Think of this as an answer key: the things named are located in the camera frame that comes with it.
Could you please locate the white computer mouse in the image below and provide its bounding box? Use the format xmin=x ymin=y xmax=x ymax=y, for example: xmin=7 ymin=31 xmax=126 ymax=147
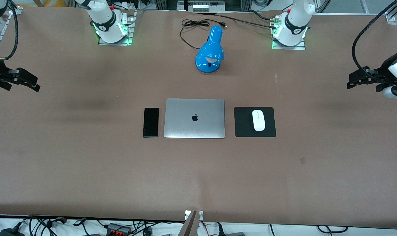
xmin=252 ymin=109 xmax=266 ymax=132

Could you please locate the black smartphone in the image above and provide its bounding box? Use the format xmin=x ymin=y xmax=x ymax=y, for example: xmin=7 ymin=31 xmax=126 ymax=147
xmin=143 ymin=107 xmax=160 ymax=138

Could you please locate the black mouse pad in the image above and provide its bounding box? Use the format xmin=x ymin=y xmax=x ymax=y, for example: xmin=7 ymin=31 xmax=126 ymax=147
xmin=234 ymin=107 xmax=277 ymax=138

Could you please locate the yellow object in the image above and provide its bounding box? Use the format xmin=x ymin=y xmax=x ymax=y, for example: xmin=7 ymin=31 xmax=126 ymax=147
xmin=43 ymin=0 xmax=76 ymax=8

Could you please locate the blue desk lamp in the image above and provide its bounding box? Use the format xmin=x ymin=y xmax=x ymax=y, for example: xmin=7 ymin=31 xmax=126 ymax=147
xmin=195 ymin=25 xmax=225 ymax=73

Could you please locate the black power adapter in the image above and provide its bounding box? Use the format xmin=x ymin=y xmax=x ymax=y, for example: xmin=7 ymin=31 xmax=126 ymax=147
xmin=0 ymin=226 xmax=25 ymax=236

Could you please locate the silver closed laptop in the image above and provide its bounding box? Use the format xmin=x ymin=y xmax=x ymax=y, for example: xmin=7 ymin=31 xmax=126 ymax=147
xmin=164 ymin=98 xmax=225 ymax=139

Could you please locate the white power strip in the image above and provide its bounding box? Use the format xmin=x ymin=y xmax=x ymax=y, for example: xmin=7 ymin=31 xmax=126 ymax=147
xmin=192 ymin=0 xmax=226 ymax=13

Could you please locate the black box with orange connectors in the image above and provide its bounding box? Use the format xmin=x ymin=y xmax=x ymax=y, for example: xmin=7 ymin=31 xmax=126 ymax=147
xmin=106 ymin=223 xmax=133 ymax=236

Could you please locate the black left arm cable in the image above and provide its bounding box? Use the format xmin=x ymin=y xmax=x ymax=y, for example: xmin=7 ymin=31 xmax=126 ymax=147
xmin=351 ymin=0 xmax=397 ymax=83

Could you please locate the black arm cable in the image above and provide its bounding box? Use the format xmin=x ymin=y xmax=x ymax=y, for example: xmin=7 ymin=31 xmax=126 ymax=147
xmin=351 ymin=0 xmax=397 ymax=83
xmin=0 ymin=0 xmax=19 ymax=61

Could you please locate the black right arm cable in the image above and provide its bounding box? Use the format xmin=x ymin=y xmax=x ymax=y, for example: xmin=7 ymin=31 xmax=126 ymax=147
xmin=0 ymin=0 xmax=19 ymax=61

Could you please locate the perforated metal frame bracket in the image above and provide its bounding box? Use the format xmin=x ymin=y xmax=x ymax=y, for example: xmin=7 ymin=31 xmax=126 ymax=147
xmin=0 ymin=6 xmax=23 ymax=50

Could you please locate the aluminium frame strut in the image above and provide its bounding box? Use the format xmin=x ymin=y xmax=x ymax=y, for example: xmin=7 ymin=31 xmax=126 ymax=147
xmin=385 ymin=0 xmax=397 ymax=25

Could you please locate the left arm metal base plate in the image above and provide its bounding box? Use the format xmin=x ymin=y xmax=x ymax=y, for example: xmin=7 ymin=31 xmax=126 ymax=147
xmin=271 ymin=16 xmax=306 ymax=50

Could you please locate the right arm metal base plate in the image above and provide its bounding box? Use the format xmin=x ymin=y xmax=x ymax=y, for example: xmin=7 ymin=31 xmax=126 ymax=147
xmin=98 ymin=9 xmax=135 ymax=46

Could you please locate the thick black base cable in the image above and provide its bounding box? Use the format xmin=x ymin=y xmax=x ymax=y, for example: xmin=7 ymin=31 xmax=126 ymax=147
xmin=198 ymin=12 xmax=278 ymax=30

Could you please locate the black cable bundle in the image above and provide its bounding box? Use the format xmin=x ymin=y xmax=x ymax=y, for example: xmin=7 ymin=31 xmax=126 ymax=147
xmin=22 ymin=215 xmax=102 ymax=236

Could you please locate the black lamp power cord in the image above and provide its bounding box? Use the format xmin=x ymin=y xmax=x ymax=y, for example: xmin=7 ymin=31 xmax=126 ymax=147
xmin=180 ymin=19 xmax=227 ymax=50

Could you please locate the white stand bracket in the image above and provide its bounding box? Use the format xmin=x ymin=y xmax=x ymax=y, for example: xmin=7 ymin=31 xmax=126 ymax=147
xmin=185 ymin=210 xmax=204 ymax=220

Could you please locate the grey camera stand post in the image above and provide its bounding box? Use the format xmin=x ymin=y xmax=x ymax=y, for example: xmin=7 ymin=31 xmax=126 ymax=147
xmin=183 ymin=211 xmax=199 ymax=236

